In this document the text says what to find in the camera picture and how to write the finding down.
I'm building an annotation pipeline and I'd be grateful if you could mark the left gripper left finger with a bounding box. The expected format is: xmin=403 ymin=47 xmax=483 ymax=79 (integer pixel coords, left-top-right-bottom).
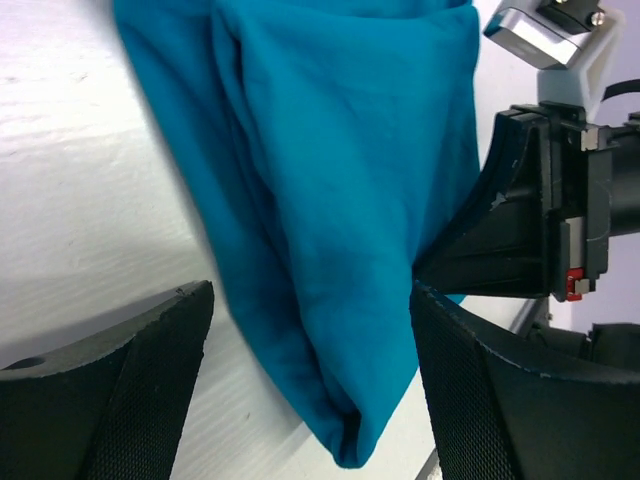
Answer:
xmin=1 ymin=281 xmax=214 ymax=479

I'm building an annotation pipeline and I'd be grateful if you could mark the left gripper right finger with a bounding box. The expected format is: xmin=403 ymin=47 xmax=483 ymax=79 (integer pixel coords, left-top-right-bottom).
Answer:
xmin=410 ymin=286 xmax=639 ymax=479

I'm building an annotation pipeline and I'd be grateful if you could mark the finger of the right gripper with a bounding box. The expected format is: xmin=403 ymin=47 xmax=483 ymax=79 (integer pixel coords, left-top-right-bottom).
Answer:
xmin=414 ymin=107 xmax=550 ymax=298

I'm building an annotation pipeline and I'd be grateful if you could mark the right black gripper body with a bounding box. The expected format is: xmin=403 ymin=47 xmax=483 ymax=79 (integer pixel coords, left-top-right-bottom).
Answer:
xmin=541 ymin=102 xmax=639 ymax=302

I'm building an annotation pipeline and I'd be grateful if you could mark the blue t shirt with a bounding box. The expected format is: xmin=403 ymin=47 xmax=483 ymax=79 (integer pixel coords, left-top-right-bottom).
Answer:
xmin=114 ymin=1 xmax=479 ymax=468

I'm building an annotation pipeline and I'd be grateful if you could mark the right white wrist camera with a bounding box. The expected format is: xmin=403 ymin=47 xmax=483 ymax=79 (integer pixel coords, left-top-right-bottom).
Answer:
xmin=484 ymin=1 xmax=626 ymax=122

